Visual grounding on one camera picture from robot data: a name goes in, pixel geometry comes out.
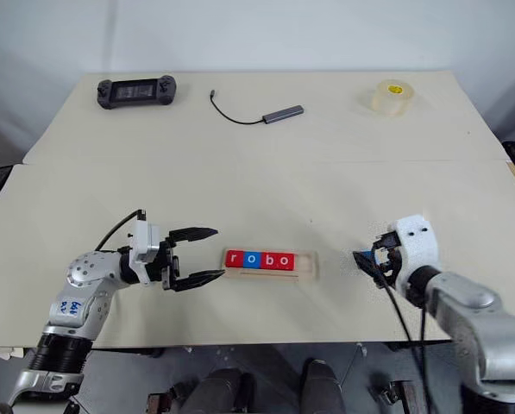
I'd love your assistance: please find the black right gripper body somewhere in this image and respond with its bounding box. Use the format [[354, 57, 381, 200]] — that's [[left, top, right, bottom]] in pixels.
[[370, 231, 408, 291]]

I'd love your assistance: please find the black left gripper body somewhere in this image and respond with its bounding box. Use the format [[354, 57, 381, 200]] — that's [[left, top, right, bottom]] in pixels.
[[146, 235, 181, 292]]

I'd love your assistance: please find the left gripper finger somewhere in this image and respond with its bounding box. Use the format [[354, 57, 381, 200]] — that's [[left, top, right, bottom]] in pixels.
[[167, 226, 220, 243], [172, 268, 227, 294]]

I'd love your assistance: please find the light wooden letter tray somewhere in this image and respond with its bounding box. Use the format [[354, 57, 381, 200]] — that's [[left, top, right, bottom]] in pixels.
[[220, 248, 320, 285]]

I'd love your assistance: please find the dark rounded shape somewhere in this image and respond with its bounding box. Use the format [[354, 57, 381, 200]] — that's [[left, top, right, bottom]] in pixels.
[[181, 366, 254, 414], [298, 358, 345, 414]]

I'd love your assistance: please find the clear tape roll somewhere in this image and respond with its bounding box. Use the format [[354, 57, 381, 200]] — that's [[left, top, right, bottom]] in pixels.
[[371, 78, 416, 117]]

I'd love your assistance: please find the black handheld game controller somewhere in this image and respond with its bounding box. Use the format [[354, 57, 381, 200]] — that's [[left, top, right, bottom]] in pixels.
[[95, 74, 177, 110]]

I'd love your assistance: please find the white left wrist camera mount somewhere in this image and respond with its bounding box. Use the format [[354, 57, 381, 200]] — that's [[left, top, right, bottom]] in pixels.
[[127, 218, 160, 265]]

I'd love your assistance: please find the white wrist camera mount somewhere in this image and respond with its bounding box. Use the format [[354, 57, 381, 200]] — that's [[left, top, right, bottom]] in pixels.
[[387, 214, 443, 297], [127, 218, 160, 265]]

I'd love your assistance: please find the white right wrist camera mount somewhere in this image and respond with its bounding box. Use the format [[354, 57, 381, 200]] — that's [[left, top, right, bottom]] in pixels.
[[387, 214, 443, 297]]

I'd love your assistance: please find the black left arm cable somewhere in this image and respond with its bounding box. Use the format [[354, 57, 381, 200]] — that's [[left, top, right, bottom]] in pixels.
[[94, 209, 149, 254]]

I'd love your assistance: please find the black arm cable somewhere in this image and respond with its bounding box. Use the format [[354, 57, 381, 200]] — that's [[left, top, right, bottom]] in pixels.
[[384, 275, 435, 414], [94, 209, 149, 254]]

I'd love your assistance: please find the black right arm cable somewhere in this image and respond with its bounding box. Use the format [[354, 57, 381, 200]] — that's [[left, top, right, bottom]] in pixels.
[[384, 275, 435, 414]]

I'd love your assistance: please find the grey usb hub with cable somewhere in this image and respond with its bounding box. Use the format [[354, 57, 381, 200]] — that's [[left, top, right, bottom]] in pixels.
[[209, 89, 305, 126]]

